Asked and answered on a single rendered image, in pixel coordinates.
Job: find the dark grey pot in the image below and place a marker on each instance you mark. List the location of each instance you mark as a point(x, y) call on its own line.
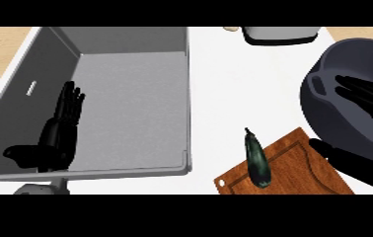
point(335, 58)

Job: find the grey sink basin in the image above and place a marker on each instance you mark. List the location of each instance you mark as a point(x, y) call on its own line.
point(136, 99)

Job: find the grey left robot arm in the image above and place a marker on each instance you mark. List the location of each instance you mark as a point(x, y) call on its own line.
point(37, 189)

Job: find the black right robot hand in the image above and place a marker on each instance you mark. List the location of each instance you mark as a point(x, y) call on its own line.
point(357, 89)

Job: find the small beige object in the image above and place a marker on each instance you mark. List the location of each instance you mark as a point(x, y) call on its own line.
point(232, 28)

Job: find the grey appliance with black base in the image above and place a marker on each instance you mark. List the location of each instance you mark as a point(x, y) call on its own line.
point(279, 33)

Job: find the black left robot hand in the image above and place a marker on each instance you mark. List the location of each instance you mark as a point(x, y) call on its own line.
point(59, 139)

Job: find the dark green eggplant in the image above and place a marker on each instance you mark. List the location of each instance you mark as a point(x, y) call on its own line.
point(257, 162)

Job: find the brown wooden cutting board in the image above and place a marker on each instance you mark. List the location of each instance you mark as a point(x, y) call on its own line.
point(296, 173)

